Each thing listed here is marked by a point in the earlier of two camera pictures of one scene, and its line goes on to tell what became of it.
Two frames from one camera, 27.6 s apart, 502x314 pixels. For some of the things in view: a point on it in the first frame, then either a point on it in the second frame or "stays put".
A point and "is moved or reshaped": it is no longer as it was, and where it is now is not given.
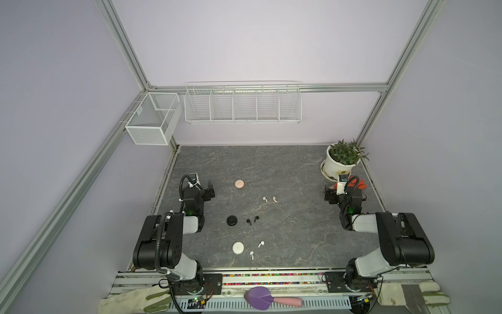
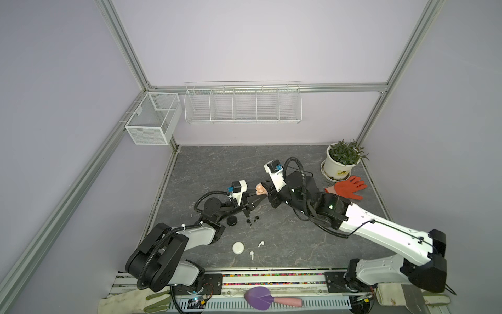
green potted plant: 346,153 stays put
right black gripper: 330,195 → 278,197
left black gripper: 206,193 → 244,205
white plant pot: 331,169 stays put
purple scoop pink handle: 261,298 stays put
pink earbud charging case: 238,184 is moved or reshaped
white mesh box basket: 155,118 stays put
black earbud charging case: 232,220 stays put
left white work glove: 151,300 stays put
